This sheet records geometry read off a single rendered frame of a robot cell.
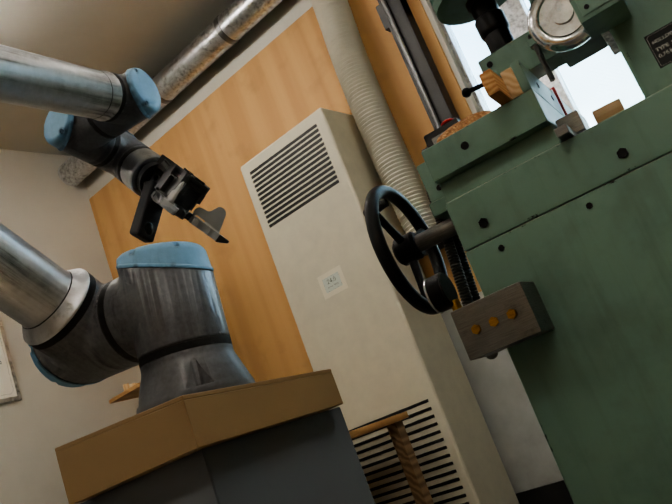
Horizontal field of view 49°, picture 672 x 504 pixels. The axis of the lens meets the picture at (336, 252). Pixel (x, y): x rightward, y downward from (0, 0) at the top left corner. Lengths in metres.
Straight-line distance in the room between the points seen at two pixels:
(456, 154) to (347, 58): 1.99
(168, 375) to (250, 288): 2.59
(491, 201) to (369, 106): 1.92
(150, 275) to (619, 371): 0.72
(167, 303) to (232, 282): 2.64
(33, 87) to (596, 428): 1.00
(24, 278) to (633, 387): 0.93
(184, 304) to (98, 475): 0.27
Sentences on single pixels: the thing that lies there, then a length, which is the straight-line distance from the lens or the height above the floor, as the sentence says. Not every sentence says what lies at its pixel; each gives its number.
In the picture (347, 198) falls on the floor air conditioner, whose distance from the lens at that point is 2.96.
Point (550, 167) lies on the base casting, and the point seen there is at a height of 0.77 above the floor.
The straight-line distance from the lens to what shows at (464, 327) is 1.14.
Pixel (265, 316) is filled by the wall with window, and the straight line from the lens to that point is 3.65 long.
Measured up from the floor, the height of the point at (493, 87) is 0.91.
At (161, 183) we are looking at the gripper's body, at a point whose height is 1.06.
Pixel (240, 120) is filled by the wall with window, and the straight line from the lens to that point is 3.79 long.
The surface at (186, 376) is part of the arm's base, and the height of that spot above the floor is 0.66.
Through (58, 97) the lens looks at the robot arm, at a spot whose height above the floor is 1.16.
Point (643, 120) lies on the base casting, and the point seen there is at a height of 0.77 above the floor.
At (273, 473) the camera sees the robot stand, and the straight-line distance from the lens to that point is 1.06.
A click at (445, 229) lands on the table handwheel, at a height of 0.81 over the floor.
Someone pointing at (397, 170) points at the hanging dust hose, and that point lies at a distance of 2.99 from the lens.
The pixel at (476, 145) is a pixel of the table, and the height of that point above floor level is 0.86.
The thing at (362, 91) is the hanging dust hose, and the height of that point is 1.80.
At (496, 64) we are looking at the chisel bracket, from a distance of 1.46.
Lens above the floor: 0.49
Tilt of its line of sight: 14 degrees up
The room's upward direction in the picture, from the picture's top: 21 degrees counter-clockwise
